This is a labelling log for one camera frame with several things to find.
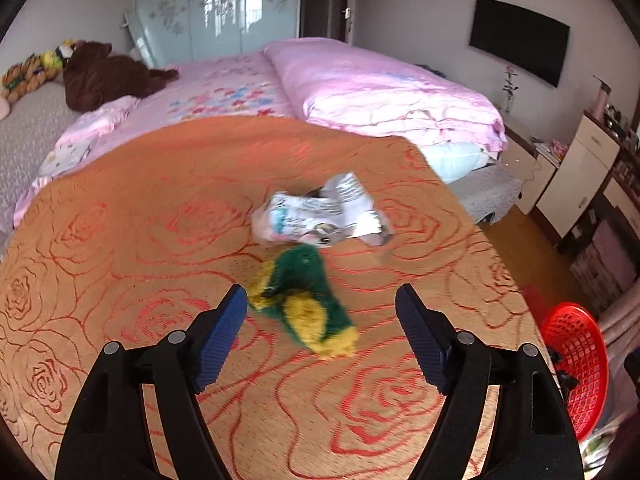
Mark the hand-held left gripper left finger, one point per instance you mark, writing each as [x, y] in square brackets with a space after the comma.
[222, 335]

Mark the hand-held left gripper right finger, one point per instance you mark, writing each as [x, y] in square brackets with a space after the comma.
[420, 335]

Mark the red plastic mesh basket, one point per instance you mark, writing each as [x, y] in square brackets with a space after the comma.
[580, 360]

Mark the silver printed wrapper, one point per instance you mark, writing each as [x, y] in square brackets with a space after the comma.
[300, 215]

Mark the orange rose patterned blanket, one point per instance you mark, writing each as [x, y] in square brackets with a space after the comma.
[150, 210]

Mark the pink patterned storage box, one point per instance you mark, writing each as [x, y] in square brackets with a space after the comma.
[587, 270]

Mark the light blue pillow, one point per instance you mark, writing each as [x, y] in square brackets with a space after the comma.
[455, 157]

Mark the low cream cabinet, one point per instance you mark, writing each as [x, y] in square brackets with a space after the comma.
[525, 175]

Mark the stool with purple cushion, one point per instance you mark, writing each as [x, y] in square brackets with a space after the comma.
[617, 250]

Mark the tall white cabinet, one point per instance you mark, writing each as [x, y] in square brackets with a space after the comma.
[575, 175]

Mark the stack of booklets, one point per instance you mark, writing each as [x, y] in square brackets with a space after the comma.
[541, 145]

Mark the brown white dressing table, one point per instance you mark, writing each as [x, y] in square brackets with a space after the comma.
[620, 200]

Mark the pink floral bed sheet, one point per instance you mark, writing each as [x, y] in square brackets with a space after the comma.
[215, 90]

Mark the folded pink quilt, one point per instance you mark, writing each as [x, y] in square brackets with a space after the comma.
[375, 90]

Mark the pink white printed pillow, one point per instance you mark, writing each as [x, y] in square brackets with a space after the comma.
[85, 125]

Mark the rose in glass vase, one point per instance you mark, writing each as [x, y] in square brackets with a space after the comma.
[509, 90]

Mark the grey covered bed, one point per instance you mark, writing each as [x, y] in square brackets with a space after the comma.
[35, 125]

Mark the brown teddy bear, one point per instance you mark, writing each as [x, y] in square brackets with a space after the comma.
[105, 75]

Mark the row of cosmetic bottles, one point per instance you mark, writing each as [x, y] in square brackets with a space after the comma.
[615, 125]

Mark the pink thermos bottle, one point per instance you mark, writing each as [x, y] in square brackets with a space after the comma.
[600, 102]

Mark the white headboard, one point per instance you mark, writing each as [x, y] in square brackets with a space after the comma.
[137, 40]

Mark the striped orange plush toy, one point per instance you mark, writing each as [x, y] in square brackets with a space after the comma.
[25, 77]

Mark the yellow green plush toy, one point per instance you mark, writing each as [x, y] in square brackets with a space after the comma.
[57, 55]

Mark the glass door flower wardrobe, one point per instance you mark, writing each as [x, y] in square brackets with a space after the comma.
[215, 10]

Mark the black wall television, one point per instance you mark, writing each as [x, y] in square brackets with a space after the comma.
[520, 40]

